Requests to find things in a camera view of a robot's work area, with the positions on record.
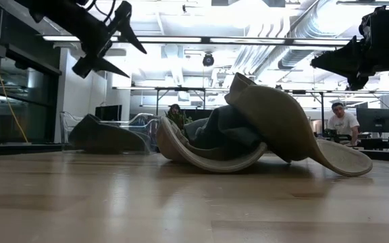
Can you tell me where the black-framed desk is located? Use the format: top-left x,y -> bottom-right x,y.
284,89 -> 389,136

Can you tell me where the black monitor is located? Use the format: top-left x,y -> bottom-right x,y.
356,107 -> 389,134
95,105 -> 123,122

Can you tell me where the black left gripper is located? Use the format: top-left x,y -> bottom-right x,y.
72,1 -> 147,79

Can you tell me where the grey-olive cloth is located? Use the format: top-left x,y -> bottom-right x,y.
224,72 -> 373,178

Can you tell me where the grey cap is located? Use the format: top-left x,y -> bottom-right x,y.
68,113 -> 151,155
183,104 -> 263,159

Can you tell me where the yellow cable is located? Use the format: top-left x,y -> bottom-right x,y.
0,0 -> 30,143

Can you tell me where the black aluminium table frame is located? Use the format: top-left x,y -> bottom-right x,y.
0,141 -> 389,163

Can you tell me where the black round ceiling device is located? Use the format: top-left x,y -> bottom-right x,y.
202,53 -> 215,68

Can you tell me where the tan cap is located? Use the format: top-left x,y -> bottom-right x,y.
156,116 -> 269,173

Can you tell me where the clear plastic bin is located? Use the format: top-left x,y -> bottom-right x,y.
59,112 -> 161,155

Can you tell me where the black crossbar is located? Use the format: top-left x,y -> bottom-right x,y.
42,35 -> 351,45

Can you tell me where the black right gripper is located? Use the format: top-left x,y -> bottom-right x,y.
311,28 -> 389,91

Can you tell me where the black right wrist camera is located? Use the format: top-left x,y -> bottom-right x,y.
359,5 -> 389,36

